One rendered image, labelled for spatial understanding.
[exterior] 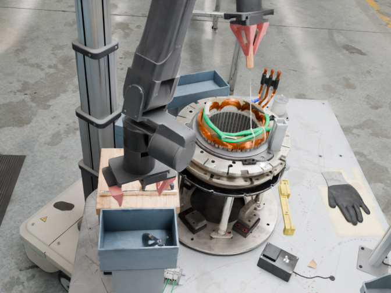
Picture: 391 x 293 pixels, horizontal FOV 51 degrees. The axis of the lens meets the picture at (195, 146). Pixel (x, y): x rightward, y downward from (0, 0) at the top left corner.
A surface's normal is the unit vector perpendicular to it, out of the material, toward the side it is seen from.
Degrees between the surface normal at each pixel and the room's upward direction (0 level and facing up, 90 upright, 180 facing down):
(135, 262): 90
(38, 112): 0
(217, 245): 0
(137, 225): 90
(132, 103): 72
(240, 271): 0
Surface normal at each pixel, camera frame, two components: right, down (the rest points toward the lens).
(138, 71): -0.54, 0.25
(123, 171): 0.10, -0.73
